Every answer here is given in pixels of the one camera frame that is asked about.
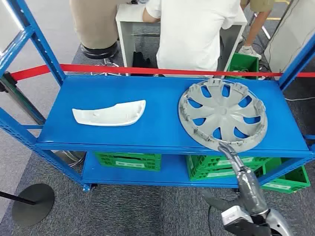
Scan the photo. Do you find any black round stool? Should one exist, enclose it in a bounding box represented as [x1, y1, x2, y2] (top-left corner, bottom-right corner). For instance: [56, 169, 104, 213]
[80, 41, 121, 76]

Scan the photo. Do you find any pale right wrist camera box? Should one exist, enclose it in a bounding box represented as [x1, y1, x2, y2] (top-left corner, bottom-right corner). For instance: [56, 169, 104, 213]
[221, 205, 254, 236]

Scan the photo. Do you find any black stanchion with round base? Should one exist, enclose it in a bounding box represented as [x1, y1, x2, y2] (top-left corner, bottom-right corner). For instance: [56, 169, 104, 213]
[0, 183, 55, 227]

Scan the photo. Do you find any green plastic crate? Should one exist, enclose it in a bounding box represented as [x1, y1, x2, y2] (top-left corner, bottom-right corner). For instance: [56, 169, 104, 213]
[226, 53, 259, 80]
[94, 151, 162, 172]
[186, 155, 271, 182]
[261, 158, 311, 194]

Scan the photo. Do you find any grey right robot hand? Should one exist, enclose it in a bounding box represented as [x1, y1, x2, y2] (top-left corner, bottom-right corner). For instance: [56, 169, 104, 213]
[202, 142, 270, 216]

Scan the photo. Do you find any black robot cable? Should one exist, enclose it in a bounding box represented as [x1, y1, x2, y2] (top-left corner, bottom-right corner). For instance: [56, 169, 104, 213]
[207, 205, 216, 236]

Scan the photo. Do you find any black bag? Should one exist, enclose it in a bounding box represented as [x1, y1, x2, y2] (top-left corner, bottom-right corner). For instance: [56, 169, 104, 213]
[132, 51, 154, 77]

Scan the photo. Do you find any black belt stanchion post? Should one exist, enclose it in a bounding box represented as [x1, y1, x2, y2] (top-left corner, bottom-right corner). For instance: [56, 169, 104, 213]
[0, 71, 46, 126]

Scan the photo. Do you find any white board panel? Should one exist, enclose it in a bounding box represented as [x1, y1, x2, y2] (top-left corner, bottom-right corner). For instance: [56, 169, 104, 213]
[264, 0, 315, 74]

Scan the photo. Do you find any white plastic trim part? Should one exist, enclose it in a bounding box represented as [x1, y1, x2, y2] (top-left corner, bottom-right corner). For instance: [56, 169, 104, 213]
[72, 99, 147, 127]

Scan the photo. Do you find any red barrier belt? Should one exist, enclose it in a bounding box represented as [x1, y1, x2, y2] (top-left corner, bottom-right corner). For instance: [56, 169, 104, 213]
[10, 63, 315, 82]

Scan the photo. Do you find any blue metal shelf rack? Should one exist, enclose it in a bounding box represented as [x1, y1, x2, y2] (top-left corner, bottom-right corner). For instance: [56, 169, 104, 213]
[0, 0, 315, 193]

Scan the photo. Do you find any person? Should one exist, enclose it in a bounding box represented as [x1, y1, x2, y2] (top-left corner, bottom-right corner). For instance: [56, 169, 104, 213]
[142, 0, 241, 77]
[69, 0, 128, 50]
[238, 0, 276, 61]

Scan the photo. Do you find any white desk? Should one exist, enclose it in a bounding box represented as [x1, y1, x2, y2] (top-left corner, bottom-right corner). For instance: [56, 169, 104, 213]
[116, 3, 248, 77]

